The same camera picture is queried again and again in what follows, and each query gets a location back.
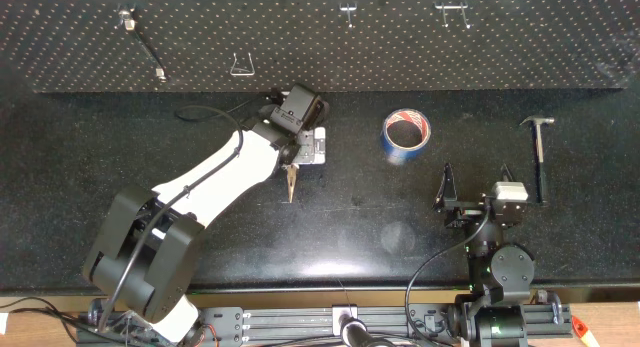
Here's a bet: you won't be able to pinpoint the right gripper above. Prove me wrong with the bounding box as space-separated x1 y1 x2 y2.
433 161 517 230

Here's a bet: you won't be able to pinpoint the hammer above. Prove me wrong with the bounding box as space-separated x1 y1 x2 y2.
518 115 556 206

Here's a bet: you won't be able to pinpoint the roll of blue tape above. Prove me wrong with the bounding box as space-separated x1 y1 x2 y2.
380 108 433 166

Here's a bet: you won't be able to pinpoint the pliers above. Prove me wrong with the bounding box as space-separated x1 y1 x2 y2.
285 163 300 205

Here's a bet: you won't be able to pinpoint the wrench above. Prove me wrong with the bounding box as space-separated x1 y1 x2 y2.
117 9 169 84

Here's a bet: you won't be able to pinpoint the black pegboard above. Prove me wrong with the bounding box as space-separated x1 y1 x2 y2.
0 0 640 94

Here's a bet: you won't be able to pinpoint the red and white object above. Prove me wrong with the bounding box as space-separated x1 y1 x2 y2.
571 314 602 347

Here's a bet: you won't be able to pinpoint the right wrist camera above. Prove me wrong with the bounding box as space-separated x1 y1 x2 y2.
490 181 530 204

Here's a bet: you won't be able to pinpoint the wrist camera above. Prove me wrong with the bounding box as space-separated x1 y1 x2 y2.
293 126 328 166
490 181 530 204

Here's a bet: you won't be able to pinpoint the black cable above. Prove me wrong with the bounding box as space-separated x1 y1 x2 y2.
403 206 494 339
97 104 254 334

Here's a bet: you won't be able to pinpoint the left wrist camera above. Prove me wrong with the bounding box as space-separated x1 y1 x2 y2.
293 126 328 166

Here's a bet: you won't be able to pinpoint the mounting rail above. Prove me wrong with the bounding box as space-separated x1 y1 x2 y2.
74 289 574 347

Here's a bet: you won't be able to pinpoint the thin black wire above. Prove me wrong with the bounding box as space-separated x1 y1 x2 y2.
0 295 94 334

